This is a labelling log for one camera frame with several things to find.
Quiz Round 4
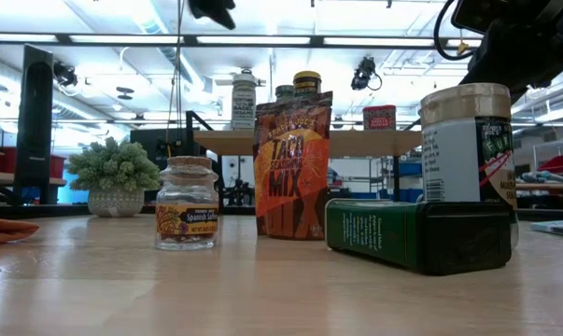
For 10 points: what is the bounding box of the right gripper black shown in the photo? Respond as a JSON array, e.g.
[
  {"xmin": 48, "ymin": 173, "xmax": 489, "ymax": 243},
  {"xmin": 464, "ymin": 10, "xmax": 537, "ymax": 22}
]
[{"xmin": 460, "ymin": 8, "xmax": 563, "ymax": 102}]

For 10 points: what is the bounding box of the yellow-lid crunchy onion can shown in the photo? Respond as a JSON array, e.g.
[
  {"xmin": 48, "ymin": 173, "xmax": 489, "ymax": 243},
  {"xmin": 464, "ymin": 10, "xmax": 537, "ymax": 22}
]
[{"xmin": 292, "ymin": 70, "xmax": 323, "ymax": 98}]

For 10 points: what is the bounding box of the small saffron glass jar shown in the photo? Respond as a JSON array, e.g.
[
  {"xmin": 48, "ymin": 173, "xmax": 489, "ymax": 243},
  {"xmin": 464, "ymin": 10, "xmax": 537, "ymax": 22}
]
[{"xmin": 153, "ymin": 155, "xmax": 220, "ymax": 251}]

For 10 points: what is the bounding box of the wooden shelf with black legs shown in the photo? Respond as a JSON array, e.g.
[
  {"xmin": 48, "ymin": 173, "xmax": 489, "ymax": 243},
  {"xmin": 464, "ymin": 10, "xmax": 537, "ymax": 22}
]
[{"xmin": 186, "ymin": 109, "xmax": 425, "ymax": 216}]

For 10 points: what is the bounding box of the green black pepper tin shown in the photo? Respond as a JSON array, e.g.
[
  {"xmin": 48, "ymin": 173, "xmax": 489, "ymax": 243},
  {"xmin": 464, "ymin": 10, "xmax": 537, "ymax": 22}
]
[{"xmin": 325, "ymin": 198, "xmax": 514, "ymax": 276}]

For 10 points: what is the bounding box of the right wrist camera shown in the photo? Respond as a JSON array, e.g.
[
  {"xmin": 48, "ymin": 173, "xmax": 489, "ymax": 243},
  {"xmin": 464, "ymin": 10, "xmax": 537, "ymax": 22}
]
[{"xmin": 451, "ymin": 0, "xmax": 563, "ymax": 34}]

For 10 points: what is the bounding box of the white-label herb spice jar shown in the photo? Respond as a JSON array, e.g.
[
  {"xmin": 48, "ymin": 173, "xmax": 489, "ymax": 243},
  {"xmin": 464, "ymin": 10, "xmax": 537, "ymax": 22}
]
[{"xmin": 231, "ymin": 69, "xmax": 258, "ymax": 131}]

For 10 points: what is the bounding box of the red storage bin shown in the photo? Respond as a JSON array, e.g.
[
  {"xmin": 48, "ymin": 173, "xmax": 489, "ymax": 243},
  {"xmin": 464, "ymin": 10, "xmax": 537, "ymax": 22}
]
[{"xmin": 0, "ymin": 147, "xmax": 66, "ymax": 179}]

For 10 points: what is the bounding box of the patterned red-lid grinder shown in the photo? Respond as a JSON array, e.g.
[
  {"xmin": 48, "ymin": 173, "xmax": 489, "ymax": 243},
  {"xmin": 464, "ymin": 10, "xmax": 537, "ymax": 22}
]
[{"xmin": 362, "ymin": 105, "xmax": 398, "ymax": 132}]

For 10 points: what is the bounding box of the black upright post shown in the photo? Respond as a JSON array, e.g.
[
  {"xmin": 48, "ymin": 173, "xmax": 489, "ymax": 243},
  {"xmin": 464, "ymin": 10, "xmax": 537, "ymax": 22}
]
[{"xmin": 13, "ymin": 44, "xmax": 54, "ymax": 209}]

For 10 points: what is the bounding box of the blue panel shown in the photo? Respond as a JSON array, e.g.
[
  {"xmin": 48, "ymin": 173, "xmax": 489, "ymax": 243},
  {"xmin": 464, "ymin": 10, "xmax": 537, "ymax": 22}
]
[{"xmin": 56, "ymin": 170, "xmax": 90, "ymax": 205}]

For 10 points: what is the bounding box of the thin hanging cable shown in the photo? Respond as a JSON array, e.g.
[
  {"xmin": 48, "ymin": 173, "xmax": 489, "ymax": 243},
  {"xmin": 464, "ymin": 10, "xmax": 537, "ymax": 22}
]
[{"xmin": 166, "ymin": 0, "xmax": 187, "ymax": 132}]

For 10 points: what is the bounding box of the black camera on post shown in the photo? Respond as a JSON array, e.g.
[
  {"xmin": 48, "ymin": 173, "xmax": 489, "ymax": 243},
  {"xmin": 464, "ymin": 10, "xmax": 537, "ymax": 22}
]
[{"xmin": 52, "ymin": 61, "xmax": 79, "ymax": 89}]

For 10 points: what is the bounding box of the blue storage bin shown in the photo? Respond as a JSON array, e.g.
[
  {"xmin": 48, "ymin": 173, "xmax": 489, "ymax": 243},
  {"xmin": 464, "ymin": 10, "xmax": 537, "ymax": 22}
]
[{"xmin": 399, "ymin": 161, "xmax": 425, "ymax": 177}]

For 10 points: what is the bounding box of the flat blue book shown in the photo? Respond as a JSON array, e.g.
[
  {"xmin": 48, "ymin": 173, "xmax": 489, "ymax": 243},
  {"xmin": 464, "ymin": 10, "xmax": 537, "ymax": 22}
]
[{"xmin": 530, "ymin": 218, "xmax": 563, "ymax": 239}]

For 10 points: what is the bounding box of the yellow hanging cord tag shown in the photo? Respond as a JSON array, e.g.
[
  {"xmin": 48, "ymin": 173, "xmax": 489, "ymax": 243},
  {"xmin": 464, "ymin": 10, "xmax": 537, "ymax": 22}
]
[{"xmin": 456, "ymin": 0, "xmax": 472, "ymax": 57}]

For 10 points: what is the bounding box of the orange taco seasoning pouch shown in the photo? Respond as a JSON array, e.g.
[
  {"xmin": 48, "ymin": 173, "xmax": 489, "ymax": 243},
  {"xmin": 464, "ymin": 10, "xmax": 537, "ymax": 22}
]
[{"xmin": 252, "ymin": 91, "xmax": 333, "ymax": 242}]

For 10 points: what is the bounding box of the green-lidded glass spice jar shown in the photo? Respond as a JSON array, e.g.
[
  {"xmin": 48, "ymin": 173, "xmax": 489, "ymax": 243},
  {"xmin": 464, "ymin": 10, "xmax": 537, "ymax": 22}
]
[{"xmin": 274, "ymin": 84, "xmax": 295, "ymax": 103}]

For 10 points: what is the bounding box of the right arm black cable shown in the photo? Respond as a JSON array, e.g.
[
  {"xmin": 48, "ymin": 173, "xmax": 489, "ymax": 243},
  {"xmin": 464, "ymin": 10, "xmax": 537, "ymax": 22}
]
[{"xmin": 433, "ymin": 0, "xmax": 478, "ymax": 62}]

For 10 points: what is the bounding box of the green plant in white pot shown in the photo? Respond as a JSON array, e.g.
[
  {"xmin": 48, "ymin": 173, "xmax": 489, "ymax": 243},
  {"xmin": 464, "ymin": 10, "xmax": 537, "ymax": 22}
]
[{"xmin": 67, "ymin": 137, "xmax": 160, "ymax": 218}]

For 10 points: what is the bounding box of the black overhead light bar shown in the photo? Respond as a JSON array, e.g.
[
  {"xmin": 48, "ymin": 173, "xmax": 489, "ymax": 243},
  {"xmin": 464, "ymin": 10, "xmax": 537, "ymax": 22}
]
[{"xmin": 0, "ymin": 31, "xmax": 483, "ymax": 50}]

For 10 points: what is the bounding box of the black camera with cable loop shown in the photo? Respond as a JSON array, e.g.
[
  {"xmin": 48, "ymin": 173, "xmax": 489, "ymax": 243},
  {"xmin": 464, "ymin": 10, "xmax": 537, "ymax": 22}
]
[{"xmin": 349, "ymin": 55, "xmax": 384, "ymax": 92}]

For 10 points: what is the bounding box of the furikake seasoning jar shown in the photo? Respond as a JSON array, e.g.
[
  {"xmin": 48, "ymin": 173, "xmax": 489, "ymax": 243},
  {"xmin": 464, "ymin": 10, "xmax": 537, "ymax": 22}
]
[{"xmin": 419, "ymin": 82, "xmax": 519, "ymax": 248}]

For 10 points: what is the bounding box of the orange cloth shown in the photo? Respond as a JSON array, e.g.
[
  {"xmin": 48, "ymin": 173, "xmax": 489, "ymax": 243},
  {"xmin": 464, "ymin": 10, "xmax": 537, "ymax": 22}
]
[{"xmin": 0, "ymin": 218, "xmax": 41, "ymax": 247}]

